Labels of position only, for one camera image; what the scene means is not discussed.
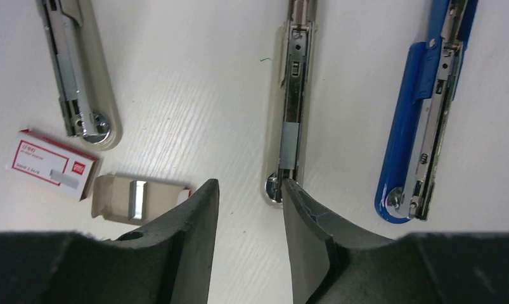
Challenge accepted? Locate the beige black stapler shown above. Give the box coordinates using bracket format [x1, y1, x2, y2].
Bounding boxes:
[261, 1, 318, 208]
[37, 1, 122, 151]

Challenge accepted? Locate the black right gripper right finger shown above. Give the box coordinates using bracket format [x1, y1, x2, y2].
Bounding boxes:
[282, 179, 509, 303]

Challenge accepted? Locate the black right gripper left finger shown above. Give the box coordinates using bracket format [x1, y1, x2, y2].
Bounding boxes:
[0, 179, 219, 303]

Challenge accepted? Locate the red white staple box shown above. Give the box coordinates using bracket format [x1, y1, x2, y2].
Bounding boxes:
[7, 129, 100, 201]

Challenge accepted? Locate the blue stapler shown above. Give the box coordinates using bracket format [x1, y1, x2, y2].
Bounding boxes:
[374, 1, 478, 224]

